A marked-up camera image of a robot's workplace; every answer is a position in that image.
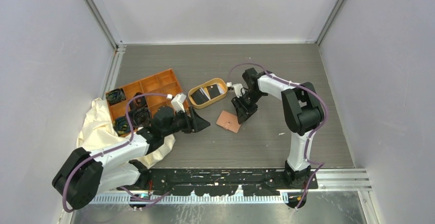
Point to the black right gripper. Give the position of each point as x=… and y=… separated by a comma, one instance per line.
x=243, y=114

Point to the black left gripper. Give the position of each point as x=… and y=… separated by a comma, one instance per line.
x=194, y=123

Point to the oval wooden card tray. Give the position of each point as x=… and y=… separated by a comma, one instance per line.
x=223, y=90

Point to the black card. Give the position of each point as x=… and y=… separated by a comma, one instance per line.
x=213, y=91
x=199, y=97

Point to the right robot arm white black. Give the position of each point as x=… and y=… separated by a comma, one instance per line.
x=304, y=113

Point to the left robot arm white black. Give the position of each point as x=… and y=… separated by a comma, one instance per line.
x=85, y=174

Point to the orange compartment tray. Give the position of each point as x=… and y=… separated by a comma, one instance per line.
x=164, y=82

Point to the dark rolled belt lower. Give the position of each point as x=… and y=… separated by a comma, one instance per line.
x=140, y=117

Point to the dark rolled belt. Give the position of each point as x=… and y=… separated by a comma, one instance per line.
x=115, y=96
x=138, y=103
x=140, y=117
x=121, y=126

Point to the dark rolled belt middle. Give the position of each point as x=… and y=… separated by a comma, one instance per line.
x=138, y=103

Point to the dark rolled belt bottom left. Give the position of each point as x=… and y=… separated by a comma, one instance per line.
x=121, y=126

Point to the dark rolled belt upper left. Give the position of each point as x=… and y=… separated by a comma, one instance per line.
x=115, y=96

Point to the cream cloth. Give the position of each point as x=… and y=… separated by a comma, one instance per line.
x=97, y=132

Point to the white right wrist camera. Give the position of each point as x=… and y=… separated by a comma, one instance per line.
x=236, y=88

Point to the black mounting base plate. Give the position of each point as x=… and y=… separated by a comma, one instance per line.
x=220, y=182

